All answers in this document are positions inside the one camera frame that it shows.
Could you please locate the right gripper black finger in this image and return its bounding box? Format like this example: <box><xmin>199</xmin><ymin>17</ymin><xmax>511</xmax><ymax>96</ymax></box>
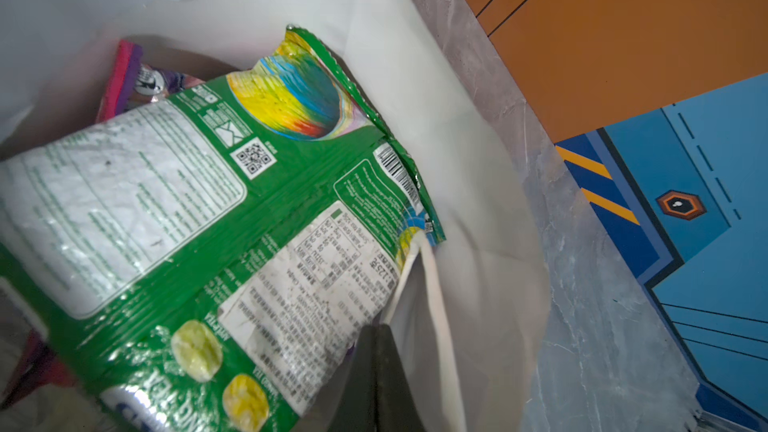
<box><xmin>343</xmin><ymin>324</ymin><xmax>425</xmax><ymax>431</ymax></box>

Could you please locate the green lime candy bag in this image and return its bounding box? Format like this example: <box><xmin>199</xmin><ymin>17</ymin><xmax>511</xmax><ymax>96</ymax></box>
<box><xmin>1</xmin><ymin>26</ymin><xmax>445</xmax><ymax>431</ymax></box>

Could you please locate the purple Fox's berries candy bag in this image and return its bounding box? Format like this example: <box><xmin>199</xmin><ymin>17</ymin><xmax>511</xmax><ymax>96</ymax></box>
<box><xmin>1</xmin><ymin>331</ymin><xmax>77</xmax><ymax>410</ymax></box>

